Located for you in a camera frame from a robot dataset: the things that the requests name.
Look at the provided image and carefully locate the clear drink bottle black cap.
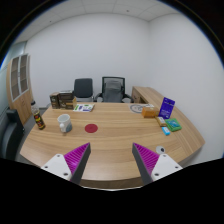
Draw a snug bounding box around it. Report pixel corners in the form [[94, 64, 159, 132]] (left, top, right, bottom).
[[30, 101, 46, 131]]

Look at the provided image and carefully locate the orange cardboard box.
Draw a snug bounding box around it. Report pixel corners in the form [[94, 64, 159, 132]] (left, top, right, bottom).
[[141, 106, 160, 119]]

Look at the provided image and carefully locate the small light blue box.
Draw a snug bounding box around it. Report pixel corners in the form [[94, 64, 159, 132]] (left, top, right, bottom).
[[161, 126, 172, 136]]

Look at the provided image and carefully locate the black padded office chair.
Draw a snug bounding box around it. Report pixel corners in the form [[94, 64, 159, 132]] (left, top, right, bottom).
[[72, 78, 95, 103]]

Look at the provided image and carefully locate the purple standing sign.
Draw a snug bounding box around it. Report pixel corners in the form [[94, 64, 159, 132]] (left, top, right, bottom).
[[158, 96, 176, 120]]

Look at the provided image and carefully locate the small tan box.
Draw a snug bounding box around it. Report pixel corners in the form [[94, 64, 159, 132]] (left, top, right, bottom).
[[155, 116, 167, 127]]

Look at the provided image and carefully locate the small dark brown box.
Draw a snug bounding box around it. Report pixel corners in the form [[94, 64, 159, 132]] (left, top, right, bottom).
[[49, 92, 61, 110]]

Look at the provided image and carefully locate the white and grey mug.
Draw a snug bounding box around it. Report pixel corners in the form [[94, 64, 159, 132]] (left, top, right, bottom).
[[57, 113, 73, 134]]

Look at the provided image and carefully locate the flat round red coaster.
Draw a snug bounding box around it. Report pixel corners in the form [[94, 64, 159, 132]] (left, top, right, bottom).
[[84, 123, 99, 134]]

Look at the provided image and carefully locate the wooden side cabinet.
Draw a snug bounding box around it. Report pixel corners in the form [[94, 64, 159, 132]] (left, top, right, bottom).
[[131, 86, 164, 105]]

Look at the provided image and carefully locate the black leather sofa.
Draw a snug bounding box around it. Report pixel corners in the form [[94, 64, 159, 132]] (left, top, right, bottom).
[[0, 108, 26, 161]]

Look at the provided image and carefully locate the white green purple leaflet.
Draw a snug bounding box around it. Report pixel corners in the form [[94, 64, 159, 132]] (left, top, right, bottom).
[[72, 103, 96, 113]]

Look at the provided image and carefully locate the small round white gadget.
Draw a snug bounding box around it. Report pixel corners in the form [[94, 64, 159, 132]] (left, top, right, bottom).
[[155, 145, 166, 155]]

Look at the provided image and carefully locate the green flat box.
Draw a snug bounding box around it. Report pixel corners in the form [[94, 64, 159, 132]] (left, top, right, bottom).
[[164, 118, 183, 132]]

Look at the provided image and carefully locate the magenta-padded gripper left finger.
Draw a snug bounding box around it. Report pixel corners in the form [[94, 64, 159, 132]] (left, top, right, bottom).
[[40, 142, 92, 185]]

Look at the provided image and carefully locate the grey mesh office chair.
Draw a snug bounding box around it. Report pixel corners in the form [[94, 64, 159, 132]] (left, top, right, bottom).
[[94, 76, 133, 104]]

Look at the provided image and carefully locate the wooden shelf cabinet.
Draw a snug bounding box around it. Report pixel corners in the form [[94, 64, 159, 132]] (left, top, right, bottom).
[[5, 53, 34, 125]]

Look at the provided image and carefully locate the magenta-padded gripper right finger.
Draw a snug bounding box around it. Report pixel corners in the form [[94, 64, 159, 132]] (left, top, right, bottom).
[[132, 142, 184, 186]]

